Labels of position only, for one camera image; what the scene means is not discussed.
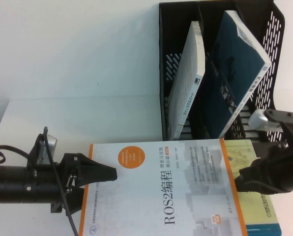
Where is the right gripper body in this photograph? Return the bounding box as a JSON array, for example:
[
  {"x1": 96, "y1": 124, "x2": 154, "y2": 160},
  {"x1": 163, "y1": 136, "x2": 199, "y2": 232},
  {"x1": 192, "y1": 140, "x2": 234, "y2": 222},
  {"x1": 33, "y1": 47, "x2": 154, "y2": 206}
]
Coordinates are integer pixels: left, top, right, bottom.
[{"x1": 262, "y1": 140, "x2": 293, "y2": 195}]

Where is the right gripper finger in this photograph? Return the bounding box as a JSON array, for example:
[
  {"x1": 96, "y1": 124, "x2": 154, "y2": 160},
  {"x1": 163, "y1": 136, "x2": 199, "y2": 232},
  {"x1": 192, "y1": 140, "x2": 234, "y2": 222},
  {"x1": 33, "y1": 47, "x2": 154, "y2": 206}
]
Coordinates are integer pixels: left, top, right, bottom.
[
  {"x1": 235, "y1": 172, "x2": 272, "y2": 194},
  {"x1": 239, "y1": 158, "x2": 267, "y2": 177}
]

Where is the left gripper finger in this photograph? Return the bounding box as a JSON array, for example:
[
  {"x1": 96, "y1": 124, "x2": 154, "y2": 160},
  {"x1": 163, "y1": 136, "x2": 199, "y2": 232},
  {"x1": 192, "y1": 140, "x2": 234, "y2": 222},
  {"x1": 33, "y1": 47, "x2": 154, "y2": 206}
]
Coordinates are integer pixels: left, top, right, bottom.
[
  {"x1": 77, "y1": 154, "x2": 117, "y2": 186},
  {"x1": 67, "y1": 186, "x2": 88, "y2": 216}
]

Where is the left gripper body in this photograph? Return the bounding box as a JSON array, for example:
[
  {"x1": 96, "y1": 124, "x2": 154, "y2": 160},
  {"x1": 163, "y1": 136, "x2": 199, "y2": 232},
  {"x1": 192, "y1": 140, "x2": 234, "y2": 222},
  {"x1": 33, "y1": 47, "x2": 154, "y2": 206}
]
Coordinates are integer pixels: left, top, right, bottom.
[{"x1": 50, "y1": 152, "x2": 88, "y2": 214}]

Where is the yellow teal mechanisms book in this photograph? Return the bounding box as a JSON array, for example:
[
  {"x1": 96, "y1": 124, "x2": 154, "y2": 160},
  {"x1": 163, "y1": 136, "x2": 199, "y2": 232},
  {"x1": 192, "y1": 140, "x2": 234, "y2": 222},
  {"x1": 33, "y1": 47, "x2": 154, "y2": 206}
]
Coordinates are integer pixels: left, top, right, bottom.
[{"x1": 221, "y1": 139, "x2": 282, "y2": 236}]

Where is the white orange ROS2 book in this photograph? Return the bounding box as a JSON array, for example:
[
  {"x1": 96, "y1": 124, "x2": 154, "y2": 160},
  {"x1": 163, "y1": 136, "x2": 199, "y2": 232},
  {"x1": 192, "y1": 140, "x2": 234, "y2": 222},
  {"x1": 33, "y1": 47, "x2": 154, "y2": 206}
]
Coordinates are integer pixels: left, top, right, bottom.
[{"x1": 79, "y1": 138, "x2": 247, "y2": 236}]

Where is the black perforated book stand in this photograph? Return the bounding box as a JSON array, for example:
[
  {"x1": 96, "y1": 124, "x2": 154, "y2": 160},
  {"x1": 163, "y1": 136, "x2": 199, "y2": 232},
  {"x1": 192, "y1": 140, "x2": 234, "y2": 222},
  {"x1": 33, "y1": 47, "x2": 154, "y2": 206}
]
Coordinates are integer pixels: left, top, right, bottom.
[{"x1": 158, "y1": 0, "x2": 288, "y2": 158}]

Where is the dark teal book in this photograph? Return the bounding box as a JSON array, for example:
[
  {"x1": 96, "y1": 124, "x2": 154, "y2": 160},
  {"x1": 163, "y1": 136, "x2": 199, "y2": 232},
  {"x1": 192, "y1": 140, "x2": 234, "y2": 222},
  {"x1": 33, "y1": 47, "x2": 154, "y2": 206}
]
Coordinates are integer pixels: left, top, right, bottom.
[{"x1": 205, "y1": 10, "x2": 271, "y2": 138}]

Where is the white paperback book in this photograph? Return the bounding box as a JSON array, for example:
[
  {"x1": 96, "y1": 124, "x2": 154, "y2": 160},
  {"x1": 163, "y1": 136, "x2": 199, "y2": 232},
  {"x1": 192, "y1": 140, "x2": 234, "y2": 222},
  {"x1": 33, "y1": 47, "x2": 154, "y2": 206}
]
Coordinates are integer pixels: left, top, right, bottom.
[{"x1": 167, "y1": 21, "x2": 206, "y2": 141}]

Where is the thick black cable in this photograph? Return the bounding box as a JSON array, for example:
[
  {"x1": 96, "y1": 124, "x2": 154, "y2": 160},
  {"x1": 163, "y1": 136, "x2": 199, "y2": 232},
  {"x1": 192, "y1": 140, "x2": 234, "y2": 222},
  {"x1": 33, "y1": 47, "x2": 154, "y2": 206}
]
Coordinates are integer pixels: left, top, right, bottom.
[{"x1": 42, "y1": 126, "x2": 80, "y2": 236}]

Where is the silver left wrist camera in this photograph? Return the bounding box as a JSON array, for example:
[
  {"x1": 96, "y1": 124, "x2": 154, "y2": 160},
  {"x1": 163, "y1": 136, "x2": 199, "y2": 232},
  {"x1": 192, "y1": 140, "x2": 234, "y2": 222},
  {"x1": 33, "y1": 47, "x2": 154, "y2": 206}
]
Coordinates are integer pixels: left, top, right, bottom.
[{"x1": 38, "y1": 134, "x2": 59, "y2": 165}]

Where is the black left camera bracket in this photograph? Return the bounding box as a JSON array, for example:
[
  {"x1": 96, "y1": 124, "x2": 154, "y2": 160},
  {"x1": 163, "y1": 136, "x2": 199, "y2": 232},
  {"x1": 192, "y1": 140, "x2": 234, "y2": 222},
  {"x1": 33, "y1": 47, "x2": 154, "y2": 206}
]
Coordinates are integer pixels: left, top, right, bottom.
[{"x1": 26, "y1": 132, "x2": 48, "y2": 170}]

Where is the black camera bracket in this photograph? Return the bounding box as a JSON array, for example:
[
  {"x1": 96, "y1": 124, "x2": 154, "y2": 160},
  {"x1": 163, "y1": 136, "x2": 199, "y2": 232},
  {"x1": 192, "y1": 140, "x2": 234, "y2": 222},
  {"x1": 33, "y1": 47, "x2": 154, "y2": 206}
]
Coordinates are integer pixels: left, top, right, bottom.
[
  {"x1": 264, "y1": 109, "x2": 293, "y2": 149},
  {"x1": 26, "y1": 132, "x2": 48, "y2": 170}
]

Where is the black right camera bracket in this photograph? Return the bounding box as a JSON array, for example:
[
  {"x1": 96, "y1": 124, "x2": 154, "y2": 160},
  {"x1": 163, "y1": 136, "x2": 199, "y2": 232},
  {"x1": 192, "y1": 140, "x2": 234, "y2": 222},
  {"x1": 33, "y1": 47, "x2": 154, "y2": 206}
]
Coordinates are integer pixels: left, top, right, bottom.
[{"x1": 264, "y1": 109, "x2": 293, "y2": 149}]

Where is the thin cable with plug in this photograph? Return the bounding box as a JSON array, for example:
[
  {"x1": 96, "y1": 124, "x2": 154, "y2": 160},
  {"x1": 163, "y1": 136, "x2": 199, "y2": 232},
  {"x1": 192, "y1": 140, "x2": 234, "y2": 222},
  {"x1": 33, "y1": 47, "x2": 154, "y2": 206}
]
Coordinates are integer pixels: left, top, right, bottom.
[{"x1": 0, "y1": 145, "x2": 30, "y2": 166}]

